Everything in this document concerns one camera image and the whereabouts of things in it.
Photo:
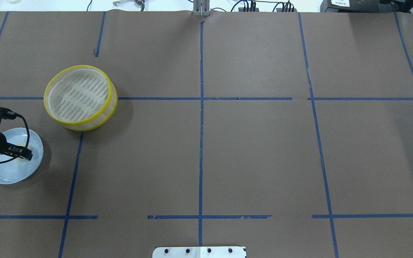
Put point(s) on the white steamed bun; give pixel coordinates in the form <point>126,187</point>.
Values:
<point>24,153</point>

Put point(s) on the yellow bamboo steamer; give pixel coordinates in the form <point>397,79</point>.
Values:
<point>81,98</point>

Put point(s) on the light blue plate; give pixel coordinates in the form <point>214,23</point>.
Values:
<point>17,170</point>

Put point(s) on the black box device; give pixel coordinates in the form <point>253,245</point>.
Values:
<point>355,6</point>

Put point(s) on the white pedestal column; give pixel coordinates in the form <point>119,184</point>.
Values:
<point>200,252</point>

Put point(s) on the aluminium frame post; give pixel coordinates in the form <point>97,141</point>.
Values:
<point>201,7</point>

